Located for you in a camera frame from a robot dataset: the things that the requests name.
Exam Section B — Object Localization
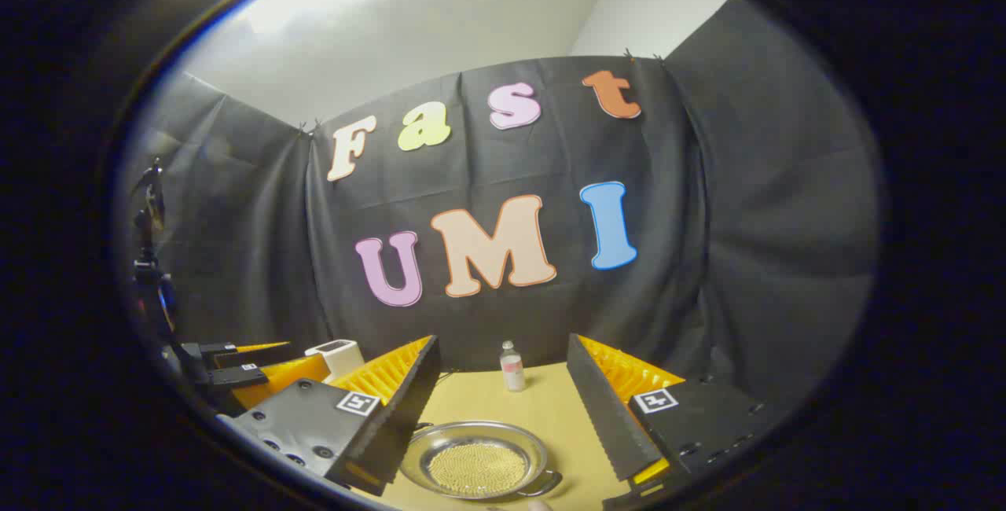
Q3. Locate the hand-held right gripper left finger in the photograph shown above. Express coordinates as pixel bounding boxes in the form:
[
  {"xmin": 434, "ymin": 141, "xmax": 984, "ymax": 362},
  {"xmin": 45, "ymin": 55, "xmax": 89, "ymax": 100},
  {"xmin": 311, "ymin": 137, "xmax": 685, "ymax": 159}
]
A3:
[{"xmin": 216, "ymin": 334, "xmax": 442, "ymax": 498}]

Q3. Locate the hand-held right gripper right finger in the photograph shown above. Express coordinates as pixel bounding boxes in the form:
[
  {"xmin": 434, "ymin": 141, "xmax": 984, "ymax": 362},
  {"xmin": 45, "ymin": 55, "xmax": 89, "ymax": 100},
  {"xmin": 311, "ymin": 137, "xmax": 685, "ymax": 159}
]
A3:
[{"xmin": 566, "ymin": 333, "xmax": 775, "ymax": 508}]

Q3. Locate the stainless steel pot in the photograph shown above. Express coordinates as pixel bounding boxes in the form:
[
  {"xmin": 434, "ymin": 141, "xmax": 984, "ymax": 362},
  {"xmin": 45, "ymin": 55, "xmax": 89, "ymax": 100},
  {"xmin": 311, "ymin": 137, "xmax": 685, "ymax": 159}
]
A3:
[{"xmin": 399, "ymin": 420, "xmax": 564, "ymax": 501}]

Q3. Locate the white toaster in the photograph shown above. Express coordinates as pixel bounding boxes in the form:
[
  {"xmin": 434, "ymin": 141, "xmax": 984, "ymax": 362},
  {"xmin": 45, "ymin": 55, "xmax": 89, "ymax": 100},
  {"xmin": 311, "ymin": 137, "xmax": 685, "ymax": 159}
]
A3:
[{"xmin": 305, "ymin": 339, "xmax": 365, "ymax": 380}]

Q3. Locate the pile of yellow soybeans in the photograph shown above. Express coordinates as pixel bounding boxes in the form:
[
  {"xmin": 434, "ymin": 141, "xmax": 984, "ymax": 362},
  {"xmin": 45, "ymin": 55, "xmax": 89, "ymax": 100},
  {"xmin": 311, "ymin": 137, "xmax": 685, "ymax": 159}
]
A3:
[{"xmin": 428, "ymin": 442, "xmax": 529, "ymax": 496}]

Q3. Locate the clear bottle with pink label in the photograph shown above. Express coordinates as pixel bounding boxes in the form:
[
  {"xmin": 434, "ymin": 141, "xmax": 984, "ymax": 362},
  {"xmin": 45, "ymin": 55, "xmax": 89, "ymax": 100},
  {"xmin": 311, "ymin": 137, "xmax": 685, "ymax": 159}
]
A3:
[{"xmin": 500, "ymin": 340, "xmax": 527, "ymax": 392}]

